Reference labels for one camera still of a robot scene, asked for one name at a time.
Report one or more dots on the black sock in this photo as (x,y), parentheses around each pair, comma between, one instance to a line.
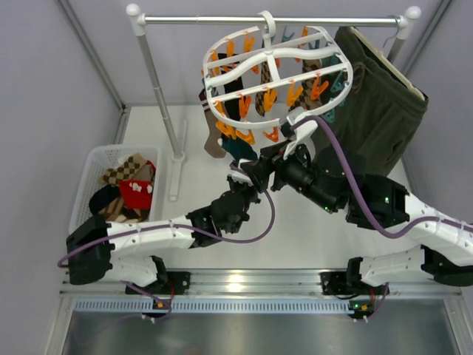
(232,106)

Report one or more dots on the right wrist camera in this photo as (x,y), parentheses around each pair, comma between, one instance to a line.
(297,126)

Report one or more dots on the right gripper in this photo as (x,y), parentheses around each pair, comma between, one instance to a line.
(277,167)

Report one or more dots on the olive green shorts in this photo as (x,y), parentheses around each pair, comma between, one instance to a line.
(383,110)

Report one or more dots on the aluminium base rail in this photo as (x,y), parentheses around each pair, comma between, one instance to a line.
(215,291)

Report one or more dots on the white hanger with metal hook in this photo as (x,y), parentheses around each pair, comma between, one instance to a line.
(404,24)

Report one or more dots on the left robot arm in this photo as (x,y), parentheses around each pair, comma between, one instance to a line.
(101,250)

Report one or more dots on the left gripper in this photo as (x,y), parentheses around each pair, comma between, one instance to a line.
(240,183)

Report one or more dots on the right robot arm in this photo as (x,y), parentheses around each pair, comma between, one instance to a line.
(443,250)

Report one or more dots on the white oval clip hanger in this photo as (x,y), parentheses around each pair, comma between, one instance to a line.
(251,50)

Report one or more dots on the red sock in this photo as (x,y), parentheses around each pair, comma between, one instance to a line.
(136,194)

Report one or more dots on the teal sock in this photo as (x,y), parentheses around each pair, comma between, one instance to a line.
(239,149)

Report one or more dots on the brown striped sock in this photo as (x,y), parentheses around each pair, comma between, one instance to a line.
(211,145)

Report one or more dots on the white laundry basket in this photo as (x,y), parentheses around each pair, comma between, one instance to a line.
(106,157)

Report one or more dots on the white metal clothes rack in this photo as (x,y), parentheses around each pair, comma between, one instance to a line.
(286,28)

